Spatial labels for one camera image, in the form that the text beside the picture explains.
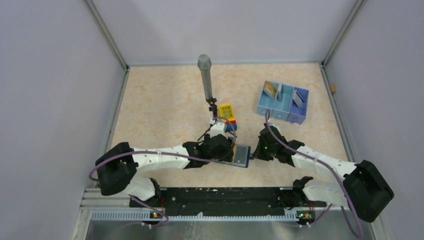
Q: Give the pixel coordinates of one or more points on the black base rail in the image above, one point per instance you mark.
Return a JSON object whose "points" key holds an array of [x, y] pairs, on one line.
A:
{"points": [[231, 201]]}

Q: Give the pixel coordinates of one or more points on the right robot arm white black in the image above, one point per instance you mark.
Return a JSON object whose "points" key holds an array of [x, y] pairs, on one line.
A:
{"points": [[357, 186]]}

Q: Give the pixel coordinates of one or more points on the small wooden knob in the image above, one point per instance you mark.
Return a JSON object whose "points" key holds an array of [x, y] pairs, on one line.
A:
{"points": [[332, 88]]}

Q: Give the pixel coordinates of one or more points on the yellow red blue toy block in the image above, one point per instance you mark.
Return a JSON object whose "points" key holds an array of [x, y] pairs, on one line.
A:
{"points": [[227, 111]]}

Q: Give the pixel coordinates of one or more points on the purple drawer right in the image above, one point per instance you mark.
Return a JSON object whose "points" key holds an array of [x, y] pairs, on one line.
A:
{"points": [[297, 115]]}

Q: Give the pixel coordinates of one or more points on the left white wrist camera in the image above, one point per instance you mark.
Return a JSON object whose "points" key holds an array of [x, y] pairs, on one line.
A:
{"points": [[217, 127]]}

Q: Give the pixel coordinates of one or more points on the gold credit card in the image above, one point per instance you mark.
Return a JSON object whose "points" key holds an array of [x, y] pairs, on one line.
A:
{"points": [[234, 151], [270, 89]]}

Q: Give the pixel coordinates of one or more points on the light blue drawer left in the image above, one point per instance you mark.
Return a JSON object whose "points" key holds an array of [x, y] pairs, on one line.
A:
{"points": [[265, 102]]}

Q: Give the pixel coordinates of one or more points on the silver credit card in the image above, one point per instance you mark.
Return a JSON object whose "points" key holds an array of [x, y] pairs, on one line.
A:
{"points": [[298, 99]]}

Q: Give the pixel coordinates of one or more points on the black credit card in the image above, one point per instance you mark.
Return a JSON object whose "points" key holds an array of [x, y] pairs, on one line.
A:
{"points": [[279, 95], [242, 155]]}

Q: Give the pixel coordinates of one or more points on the light blue drawer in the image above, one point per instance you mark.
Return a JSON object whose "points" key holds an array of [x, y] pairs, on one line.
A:
{"points": [[265, 102], [282, 109]]}

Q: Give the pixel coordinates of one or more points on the aluminium frame front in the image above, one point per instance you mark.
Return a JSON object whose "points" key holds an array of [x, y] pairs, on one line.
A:
{"points": [[314, 223]]}

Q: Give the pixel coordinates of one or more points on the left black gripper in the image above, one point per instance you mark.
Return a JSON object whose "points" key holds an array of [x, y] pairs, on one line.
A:
{"points": [[227, 155]]}

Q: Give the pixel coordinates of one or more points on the grey microphone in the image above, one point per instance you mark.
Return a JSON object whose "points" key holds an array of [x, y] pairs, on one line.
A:
{"points": [[204, 65]]}

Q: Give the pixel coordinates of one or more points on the dark blue card holder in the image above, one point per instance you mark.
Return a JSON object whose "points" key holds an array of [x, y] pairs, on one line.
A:
{"points": [[235, 165]]}

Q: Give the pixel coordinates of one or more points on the light blue drawer middle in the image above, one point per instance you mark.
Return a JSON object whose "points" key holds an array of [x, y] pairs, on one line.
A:
{"points": [[282, 109]]}

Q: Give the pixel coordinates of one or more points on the white cable duct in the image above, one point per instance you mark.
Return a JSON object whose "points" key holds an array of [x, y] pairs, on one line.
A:
{"points": [[143, 215]]}

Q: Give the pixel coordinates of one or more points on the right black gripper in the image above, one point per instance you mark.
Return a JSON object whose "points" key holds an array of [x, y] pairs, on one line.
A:
{"points": [[258, 153]]}

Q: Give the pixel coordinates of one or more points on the black tripod stand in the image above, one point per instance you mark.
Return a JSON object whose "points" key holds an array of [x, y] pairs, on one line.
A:
{"points": [[214, 109]]}

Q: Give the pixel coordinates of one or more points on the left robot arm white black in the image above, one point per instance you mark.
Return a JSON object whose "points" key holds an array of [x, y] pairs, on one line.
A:
{"points": [[115, 171]]}

